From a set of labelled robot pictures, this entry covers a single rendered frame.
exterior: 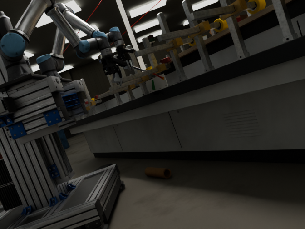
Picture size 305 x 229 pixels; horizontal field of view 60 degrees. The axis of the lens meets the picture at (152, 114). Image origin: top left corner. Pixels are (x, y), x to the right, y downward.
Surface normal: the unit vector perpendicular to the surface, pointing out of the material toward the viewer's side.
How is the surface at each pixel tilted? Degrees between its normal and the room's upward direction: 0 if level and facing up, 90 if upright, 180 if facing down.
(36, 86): 90
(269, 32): 90
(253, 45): 90
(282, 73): 90
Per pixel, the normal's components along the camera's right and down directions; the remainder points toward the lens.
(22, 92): 0.00, 0.08
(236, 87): -0.77, 0.33
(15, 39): 0.44, 0.00
